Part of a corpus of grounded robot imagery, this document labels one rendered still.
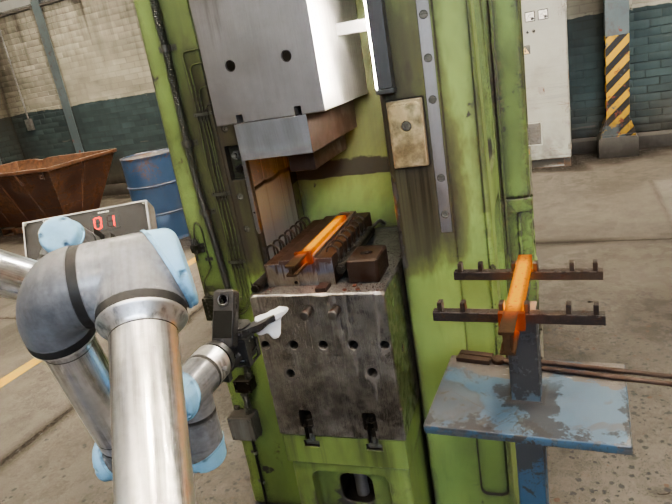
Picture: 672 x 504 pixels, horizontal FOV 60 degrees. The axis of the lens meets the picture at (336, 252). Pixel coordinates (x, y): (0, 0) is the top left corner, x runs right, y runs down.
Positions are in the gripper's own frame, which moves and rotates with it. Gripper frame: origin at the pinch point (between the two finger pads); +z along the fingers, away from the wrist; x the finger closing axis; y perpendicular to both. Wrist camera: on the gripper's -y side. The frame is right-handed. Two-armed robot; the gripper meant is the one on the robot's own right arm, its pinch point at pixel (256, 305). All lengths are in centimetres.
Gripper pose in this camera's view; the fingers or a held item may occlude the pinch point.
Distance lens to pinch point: 129.3
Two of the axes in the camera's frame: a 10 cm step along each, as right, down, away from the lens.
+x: 9.4, -0.5, -3.3
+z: 2.9, -3.5, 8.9
